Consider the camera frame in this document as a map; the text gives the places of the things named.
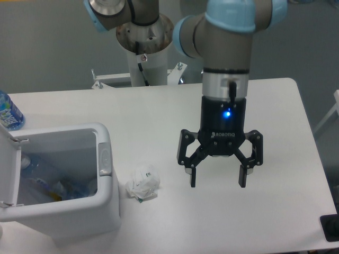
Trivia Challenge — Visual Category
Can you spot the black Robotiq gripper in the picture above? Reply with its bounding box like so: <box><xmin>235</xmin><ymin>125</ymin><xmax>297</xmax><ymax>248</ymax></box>
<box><xmin>176</xmin><ymin>95</ymin><xmax>264</xmax><ymax>188</ymax></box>

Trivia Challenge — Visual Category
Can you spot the white paper trash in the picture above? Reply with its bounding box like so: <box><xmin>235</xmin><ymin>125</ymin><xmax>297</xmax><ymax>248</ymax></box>
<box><xmin>125</xmin><ymin>163</ymin><xmax>160</xmax><ymax>203</ymax></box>

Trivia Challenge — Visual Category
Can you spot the clear crushed plastic bottle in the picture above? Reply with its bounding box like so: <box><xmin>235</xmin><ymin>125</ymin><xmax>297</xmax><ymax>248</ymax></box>
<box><xmin>21</xmin><ymin>154</ymin><xmax>80</xmax><ymax>200</ymax></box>

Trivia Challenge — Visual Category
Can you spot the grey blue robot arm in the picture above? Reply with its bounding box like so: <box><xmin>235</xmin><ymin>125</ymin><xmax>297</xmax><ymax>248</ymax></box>
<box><xmin>84</xmin><ymin>1</ymin><xmax>288</xmax><ymax>187</ymax></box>

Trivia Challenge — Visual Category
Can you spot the white plastic trash can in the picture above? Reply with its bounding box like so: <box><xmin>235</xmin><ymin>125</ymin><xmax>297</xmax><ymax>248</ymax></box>
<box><xmin>1</xmin><ymin>123</ymin><xmax>121</xmax><ymax>238</ymax></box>

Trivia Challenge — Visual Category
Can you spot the trash inside the can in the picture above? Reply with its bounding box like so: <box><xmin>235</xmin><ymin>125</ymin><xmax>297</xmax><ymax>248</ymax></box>
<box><xmin>37</xmin><ymin>179</ymin><xmax>97</xmax><ymax>202</ymax></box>

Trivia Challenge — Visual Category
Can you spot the black device at table edge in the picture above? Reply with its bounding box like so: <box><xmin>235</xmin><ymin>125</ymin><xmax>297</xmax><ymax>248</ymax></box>
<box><xmin>320</xmin><ymin>214</ymin><xmax>338</xmax><ymax>242</ymax></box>

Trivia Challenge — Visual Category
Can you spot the blue labelled water bottle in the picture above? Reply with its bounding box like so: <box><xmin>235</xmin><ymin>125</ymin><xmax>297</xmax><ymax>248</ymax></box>
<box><xmin>1</xmin><ymin>91</ymin><xmax>25</xmax><ymax>131</ymax></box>

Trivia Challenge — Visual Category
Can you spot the white frame at right edge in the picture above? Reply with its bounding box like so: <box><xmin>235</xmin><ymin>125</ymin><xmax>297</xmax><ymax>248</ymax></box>
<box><xmin>313</xmin><ymin>90</ymin><xmax>338</xmax><ymax>140</ymax></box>

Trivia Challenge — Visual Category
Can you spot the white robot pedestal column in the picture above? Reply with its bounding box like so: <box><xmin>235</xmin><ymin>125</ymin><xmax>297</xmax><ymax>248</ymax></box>
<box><xmin>116</xmin><ymin>14</ymin><xmax>174</xmax><ymax>87</ymax></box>

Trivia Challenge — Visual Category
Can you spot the black pedestal cable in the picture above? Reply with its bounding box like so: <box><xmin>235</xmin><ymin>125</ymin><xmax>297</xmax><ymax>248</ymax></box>
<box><xmin>134</xmin><ymin>41</ymin><xmax>150</xmax><ymax>87</ymax></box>

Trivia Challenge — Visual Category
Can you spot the white pedestal base bracket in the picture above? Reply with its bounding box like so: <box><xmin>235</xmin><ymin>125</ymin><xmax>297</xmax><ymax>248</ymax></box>
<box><xmin>91</xmin><ymin>62</ymin><xmax>203</xmax><ymax>89</ymax></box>

